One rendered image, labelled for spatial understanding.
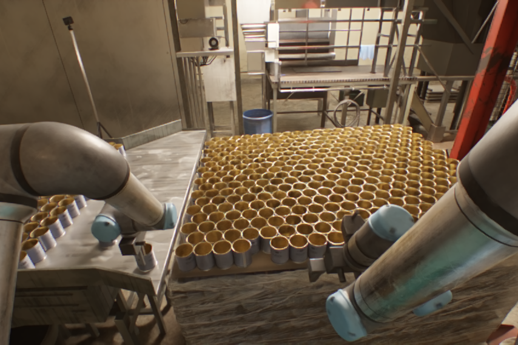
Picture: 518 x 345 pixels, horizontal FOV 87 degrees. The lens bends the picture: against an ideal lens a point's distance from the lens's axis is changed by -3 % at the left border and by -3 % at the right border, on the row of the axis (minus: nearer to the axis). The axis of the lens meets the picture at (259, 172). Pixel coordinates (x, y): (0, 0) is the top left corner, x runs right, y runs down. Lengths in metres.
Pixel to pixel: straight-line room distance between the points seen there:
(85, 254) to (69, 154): 0.90
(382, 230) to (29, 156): 0.57
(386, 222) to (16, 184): 0.60
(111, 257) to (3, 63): 3.38
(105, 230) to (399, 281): 0.71
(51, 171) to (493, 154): 0.51
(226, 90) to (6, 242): 3.45
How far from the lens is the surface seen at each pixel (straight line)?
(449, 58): 5.15
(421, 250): 0.34
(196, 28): 3.29
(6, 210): 0.53
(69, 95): 4.06
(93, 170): 0.50
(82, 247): 1.40
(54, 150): 0.49
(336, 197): 1.31
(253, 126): 4.05
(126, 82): 3.72
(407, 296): 0.40
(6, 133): 0.53
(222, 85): 3.80
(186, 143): 2.14
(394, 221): 0.58
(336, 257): 0.70
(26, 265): 1.36
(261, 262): 1.09
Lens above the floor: 1.90
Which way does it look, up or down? 30 degrees down
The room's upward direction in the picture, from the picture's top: 2 degrees counter-clockwise
